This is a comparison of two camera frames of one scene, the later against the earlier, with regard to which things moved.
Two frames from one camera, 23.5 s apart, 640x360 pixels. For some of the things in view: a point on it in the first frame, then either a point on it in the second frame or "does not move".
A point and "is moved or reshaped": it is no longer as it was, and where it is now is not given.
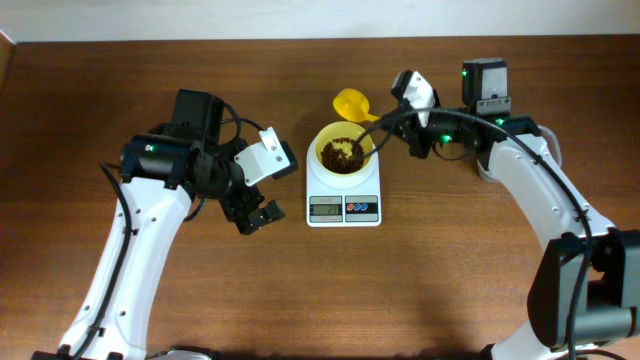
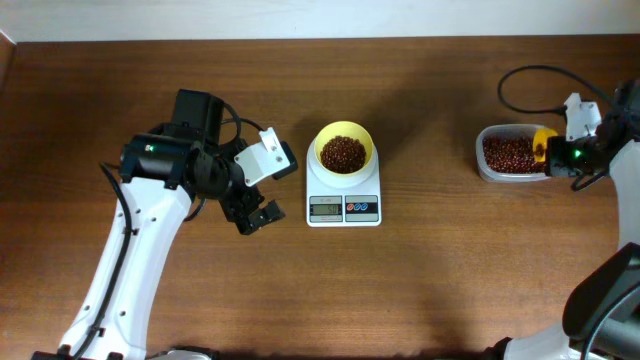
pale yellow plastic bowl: [343, 129] does not move
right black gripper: [413, 132] → [558, 163]
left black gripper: [248, 206] does not move
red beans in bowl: [335, 160] does not move
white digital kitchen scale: [335, 201] does not move
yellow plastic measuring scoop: [354, 105] is moved or reshaped
